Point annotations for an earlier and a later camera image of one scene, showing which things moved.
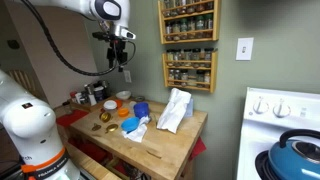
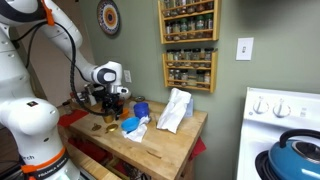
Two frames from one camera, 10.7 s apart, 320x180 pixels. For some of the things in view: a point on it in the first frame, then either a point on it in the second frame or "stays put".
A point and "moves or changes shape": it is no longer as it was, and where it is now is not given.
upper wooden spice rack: (188, 21) stays put
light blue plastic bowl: (130, 124) stays put
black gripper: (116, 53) -> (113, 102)
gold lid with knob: (111, 128) stays put
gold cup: (105, 117) moves or changes shape
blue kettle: (296, 159) stays put
